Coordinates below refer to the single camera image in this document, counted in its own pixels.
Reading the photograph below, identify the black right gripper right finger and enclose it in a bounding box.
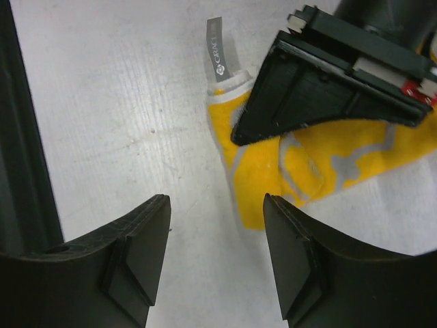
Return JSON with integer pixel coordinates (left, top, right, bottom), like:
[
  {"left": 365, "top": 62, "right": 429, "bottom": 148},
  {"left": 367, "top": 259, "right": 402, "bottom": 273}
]
[{"left": 263, "top": 194, "right": 436, "bottom": 327}]

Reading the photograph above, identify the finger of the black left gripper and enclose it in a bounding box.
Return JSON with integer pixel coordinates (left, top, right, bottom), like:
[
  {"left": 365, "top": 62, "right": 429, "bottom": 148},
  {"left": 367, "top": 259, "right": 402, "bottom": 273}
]
[{"left": 231, "top": 31, "right": 433, "bottom": 146}]

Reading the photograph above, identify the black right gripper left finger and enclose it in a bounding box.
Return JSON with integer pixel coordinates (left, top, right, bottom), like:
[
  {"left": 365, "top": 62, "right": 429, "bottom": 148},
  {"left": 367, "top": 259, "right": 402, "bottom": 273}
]
[{"left": 1, "top": 194, "right": 171, "bottom": 327}]

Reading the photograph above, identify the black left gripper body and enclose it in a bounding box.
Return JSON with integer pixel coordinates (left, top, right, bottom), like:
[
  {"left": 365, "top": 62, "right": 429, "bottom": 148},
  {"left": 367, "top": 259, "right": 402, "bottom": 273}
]
[{"left": 287, "top": 1, "right": 436, "bottom": 102}]

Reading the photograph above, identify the grey yellow towel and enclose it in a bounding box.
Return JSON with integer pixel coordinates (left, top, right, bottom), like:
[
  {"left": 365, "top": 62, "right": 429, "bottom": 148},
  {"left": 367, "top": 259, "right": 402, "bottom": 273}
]
[{"left": 206, "top": 17, "right": 436, "bottom": 230}]

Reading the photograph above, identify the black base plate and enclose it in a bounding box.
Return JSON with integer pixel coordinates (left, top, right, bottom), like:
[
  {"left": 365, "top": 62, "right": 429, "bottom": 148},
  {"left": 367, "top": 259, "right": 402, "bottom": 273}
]
[{"left": 1, "top": 1, "right": 64, "bottom": 255}]

